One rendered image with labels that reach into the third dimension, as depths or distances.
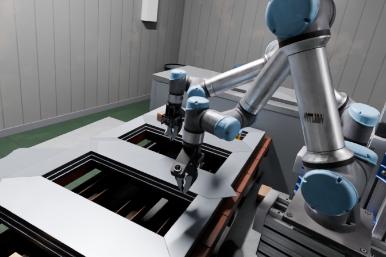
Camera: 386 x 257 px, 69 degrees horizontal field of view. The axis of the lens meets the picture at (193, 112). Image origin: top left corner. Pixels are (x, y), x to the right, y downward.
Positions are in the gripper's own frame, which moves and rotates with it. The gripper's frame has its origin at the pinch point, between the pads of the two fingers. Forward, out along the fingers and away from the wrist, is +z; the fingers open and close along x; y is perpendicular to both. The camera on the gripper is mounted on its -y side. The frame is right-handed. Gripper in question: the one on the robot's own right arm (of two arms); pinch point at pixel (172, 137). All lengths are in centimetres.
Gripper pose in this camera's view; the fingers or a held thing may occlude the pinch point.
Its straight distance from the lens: 144.3
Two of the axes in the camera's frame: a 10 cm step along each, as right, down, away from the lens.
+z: -1.3, 9.3, 3.4
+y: -4.3, 2.6, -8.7
